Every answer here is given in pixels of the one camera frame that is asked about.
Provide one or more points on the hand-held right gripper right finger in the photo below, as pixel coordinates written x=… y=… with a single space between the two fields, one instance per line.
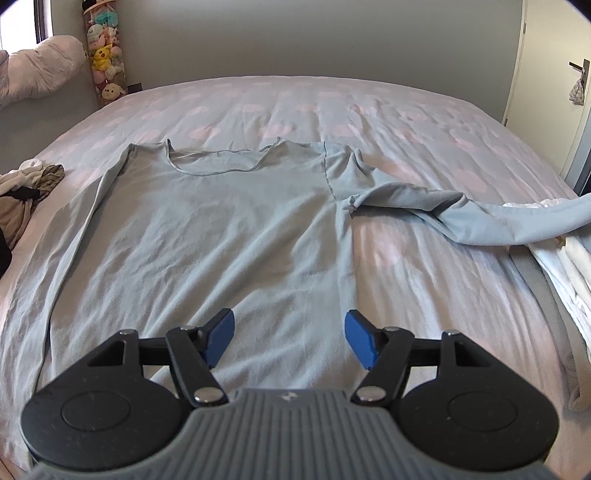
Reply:
x=360 y=339

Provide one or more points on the polka dot bed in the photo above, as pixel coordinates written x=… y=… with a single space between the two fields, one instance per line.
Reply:
x=295 y=106

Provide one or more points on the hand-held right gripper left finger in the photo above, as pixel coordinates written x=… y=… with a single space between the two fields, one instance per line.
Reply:
x=219 y=334

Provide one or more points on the white folded clothes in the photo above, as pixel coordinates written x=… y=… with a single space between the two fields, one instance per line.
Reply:
x=572 y=258

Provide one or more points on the white garment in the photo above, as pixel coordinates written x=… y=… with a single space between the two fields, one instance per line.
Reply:
x=25 y=168

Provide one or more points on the small patterned pouch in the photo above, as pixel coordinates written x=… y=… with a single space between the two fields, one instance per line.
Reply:
x=577 y=92

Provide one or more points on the light blue long-sleeve shirt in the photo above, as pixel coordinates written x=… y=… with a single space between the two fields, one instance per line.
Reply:
x=231 y=221

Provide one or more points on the beige garment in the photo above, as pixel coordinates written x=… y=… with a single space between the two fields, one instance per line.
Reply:
x=14 y=212

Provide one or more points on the window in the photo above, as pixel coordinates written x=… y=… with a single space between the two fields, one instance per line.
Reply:
x=18 y=23

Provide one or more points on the grey folded garment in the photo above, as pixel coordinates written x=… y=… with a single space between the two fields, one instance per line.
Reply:
x=531 y=272

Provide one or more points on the clear tube of plush toys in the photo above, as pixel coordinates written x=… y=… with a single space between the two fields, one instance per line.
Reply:
x=104 y=55

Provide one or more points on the olive striped garment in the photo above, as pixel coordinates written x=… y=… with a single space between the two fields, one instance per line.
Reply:
x=51 y=177

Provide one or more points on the black garment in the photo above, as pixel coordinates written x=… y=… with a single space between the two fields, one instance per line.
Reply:
x=3 y=254

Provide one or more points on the cream door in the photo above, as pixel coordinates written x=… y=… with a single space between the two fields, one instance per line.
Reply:
x=545 y=69

